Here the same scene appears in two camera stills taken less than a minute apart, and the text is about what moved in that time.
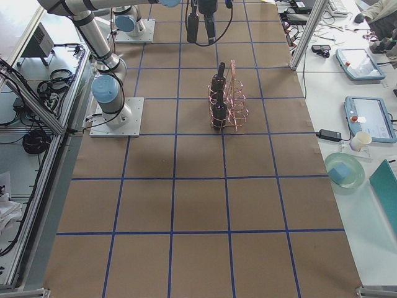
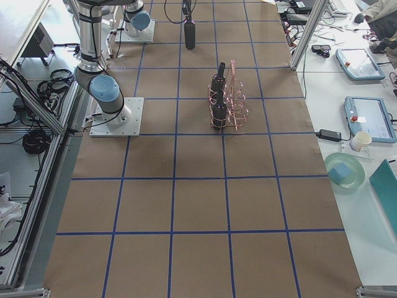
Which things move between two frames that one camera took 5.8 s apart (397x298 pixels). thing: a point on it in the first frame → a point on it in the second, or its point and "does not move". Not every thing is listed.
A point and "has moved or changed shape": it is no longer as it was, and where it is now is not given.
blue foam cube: [340, 172] does not move
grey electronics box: [40, 45] does not move
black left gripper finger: [209, 21] → [186, 7]
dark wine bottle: [192, 25] has moved or changed shape
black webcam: [321, 49] does not move
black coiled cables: [36, 141] does not move
